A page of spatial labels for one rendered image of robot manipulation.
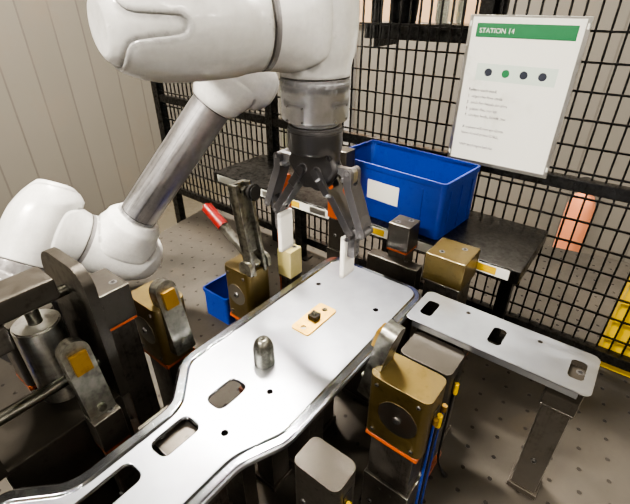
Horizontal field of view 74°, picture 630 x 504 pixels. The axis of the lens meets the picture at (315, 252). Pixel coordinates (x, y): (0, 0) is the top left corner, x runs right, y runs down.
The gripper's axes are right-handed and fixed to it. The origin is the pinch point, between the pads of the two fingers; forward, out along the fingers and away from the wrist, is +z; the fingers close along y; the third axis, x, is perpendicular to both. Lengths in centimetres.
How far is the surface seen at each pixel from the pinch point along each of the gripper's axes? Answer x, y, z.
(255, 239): 0.8, -14.4, 3.1
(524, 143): 54, 15, -8
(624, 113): 244, 23, 19
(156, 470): -33.4, 2.3, 13.7
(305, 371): -10.5, 6.4, 13.7
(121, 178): 111, -285, 89
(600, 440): 34, 48, 44
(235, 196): -2.0, -15.3, -6.1
